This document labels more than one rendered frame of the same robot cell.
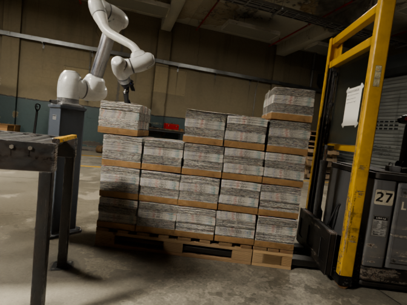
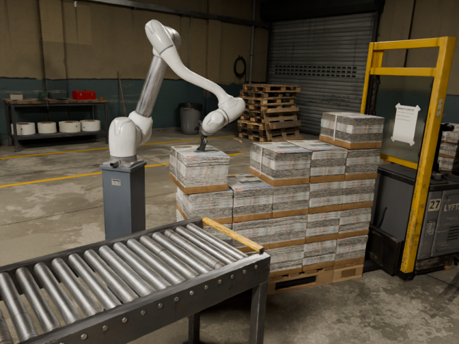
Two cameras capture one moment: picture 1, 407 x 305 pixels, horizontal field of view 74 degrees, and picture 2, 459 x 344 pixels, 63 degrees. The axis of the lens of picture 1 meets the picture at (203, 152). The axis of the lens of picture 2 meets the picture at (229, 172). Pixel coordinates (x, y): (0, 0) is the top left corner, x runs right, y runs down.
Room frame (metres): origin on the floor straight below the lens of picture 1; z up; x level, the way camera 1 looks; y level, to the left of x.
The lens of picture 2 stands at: (-0.16, 1.39, 1.56)
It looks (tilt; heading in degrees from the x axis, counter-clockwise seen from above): 15 degrees down; 336
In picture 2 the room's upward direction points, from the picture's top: 2 degrees clockwise
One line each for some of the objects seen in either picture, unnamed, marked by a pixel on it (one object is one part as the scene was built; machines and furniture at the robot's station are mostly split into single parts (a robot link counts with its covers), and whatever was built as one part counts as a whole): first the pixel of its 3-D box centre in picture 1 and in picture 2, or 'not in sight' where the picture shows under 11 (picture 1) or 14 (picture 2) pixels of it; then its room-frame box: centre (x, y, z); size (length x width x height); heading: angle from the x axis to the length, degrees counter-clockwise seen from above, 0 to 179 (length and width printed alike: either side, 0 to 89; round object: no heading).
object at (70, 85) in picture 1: (70, 85); (123, 136); (2.12, 1.09, 1.17); 0.18 x 0.16 x 0.22; 148
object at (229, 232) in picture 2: (66, 138); (231, 233); (1.36, 0.70, 0.81); 0.43 x 0.03 x 0.02; 17
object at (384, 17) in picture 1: (363, 141); (424, 162); (1.74, -1.01, 0.97); 0.09 x 0.09 x 1.75; 88
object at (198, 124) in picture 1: (204, 128); (279, 162); (2.10, 0.01, 0.95); 0.38 x 0.29 x 0.23; 0
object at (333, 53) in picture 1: (321, 139); (363, 145); (2.40, -1.03, 0.97); 0.09 x 0.09 x 1.75; 88
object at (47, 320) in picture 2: not in sight; (36, 299); (1.13, 1.53, 0.77); 0.47 x 0.05 x 0.05; 17
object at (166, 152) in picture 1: (180, 193); (258, 233); (2.10, 0.14, 0.42); 1.17 x 0.39 x 0.83; 88
